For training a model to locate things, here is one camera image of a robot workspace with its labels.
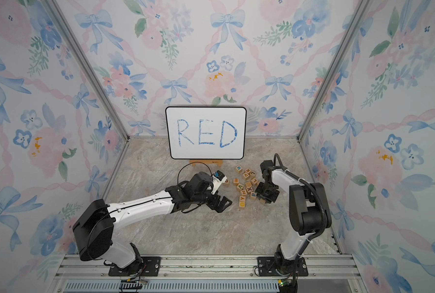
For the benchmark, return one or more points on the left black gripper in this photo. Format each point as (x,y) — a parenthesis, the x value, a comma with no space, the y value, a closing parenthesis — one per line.
(215,206)

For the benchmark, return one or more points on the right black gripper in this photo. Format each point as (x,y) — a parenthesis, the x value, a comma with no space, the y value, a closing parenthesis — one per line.
(268,199)

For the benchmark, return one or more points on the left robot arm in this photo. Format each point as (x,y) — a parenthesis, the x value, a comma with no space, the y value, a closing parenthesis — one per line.
(93,232)

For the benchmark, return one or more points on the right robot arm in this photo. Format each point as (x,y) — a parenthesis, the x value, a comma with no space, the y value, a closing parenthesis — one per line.
(308,210)

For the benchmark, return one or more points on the wooden block letter X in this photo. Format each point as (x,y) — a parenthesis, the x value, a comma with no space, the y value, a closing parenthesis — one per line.
(249,189)

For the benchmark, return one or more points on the wooden block letter Y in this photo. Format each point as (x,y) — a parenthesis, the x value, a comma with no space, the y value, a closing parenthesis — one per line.
(242,202)

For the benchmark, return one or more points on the small wooden easel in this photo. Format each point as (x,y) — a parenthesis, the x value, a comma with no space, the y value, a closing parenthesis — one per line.
(217,162)

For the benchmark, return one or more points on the white dry-erase board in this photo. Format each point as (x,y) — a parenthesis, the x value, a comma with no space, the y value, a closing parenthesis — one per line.
(206,132)

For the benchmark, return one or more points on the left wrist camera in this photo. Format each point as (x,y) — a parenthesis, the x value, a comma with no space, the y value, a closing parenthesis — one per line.
(203,182)

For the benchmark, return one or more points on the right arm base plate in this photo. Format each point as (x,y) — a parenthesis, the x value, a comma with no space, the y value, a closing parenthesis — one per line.
(270,266)

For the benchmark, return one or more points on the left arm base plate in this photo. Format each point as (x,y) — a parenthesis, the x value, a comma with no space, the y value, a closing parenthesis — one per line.
(148,266)

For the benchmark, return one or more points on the aluminium mounting rail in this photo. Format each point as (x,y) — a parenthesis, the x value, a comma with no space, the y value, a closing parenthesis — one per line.
(209,274)

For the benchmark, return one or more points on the left aluminium corner post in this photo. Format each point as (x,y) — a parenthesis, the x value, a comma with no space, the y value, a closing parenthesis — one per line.
(60,21)

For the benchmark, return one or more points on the aluminium corner post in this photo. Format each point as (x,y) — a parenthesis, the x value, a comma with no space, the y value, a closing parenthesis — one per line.
(60,21)
(338,59)

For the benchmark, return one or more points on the right aluminium corner post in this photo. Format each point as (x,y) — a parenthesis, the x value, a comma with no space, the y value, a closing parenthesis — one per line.
(338,59)

